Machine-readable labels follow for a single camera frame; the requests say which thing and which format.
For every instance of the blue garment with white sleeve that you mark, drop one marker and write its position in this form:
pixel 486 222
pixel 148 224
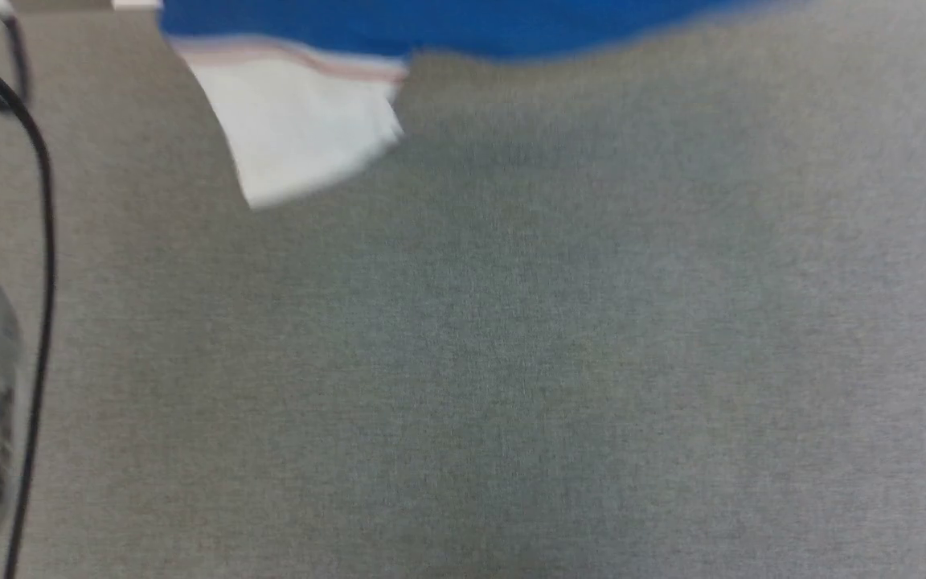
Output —
pixel 431 24

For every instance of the grey fabric sofa cushion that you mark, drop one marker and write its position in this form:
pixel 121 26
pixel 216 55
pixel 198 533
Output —
pixel 511 362

